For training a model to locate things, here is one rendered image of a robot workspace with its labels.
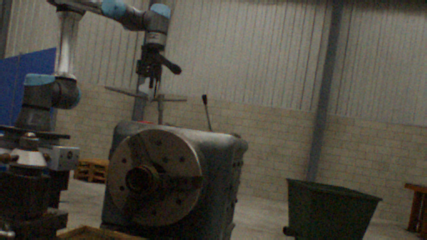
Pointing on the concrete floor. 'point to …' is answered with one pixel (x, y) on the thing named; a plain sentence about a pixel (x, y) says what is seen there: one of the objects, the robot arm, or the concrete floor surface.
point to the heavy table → (418, 211)
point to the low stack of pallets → (92, 169)
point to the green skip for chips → (327, 212)
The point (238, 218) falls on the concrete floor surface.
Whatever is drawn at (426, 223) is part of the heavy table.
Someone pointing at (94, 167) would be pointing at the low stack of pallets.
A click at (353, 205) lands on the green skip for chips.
